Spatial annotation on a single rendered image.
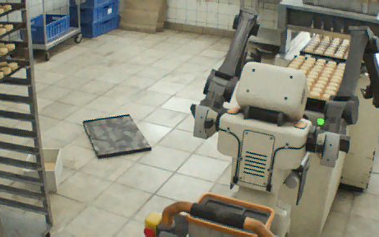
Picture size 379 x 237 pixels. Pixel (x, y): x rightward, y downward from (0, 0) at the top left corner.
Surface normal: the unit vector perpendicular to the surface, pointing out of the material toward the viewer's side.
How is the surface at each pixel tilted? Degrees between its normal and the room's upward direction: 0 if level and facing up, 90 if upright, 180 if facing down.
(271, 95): 47
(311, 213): 90
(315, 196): 90
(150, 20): 67
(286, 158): 82
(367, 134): 90
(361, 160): 90
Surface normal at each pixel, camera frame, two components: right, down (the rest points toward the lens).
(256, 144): -0.41, 0.24
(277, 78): -0.29, -0.34
